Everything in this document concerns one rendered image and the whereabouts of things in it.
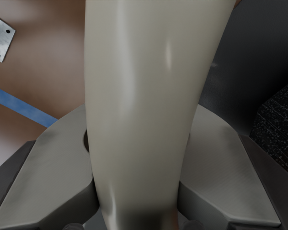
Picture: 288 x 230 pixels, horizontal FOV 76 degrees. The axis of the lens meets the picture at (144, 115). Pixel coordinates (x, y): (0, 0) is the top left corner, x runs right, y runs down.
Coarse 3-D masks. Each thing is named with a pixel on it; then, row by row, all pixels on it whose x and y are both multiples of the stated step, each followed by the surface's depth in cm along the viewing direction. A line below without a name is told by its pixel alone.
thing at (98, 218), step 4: (100, 208) 68; (96, 212) 66; (100, 212) 67; (92, 216) 65; (96, 216) 65; (100, 216) 66; (88, 220) 63; (92, 220) 63; (96, 220) 64; (100, 220) 65; (84, 224) 62; (88, 224) 62; (92, 224) 63; (96, 224) 63; (100, 224) 64; (104, 224) 65; (84, 228) 60; (88, 228) 61; (92, 228) 62; (96, 228) 62; (100, 228) 63; (104, 228) 64
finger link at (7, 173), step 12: (24, 144) 8; (12, 156) 7; (24, 156) 7; (0, 168) 7; (12, 168) 7; (0, 180) 6; (12, 180) 6; (0, 192) 6; (0, 204) 5; (36, 228) 5
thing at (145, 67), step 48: (96, 0) 3; (144, 0) 3; (192, 0) 3; (96, 48) 3; (144, 48) 3; (192, 48) 3; (96, 96) 4; (144, 96) 3; (192, 96) 4; (96, 144) 5; (144, 144) 4; (96, 192) 6; (144, 192) 5
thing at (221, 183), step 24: (216, 120) 9; (192, 144) 8; (216, 144) 7; (240, 144) 7; (192, 168) 6; (216, 168) 6; (240, 168) 6; (192, 192) 6; (216, 192) 6; (240, 192) 6; (264, 192) 6; (192, 216) 6; (216, 216) 5; (240, 216) 5; (264, 216) 5
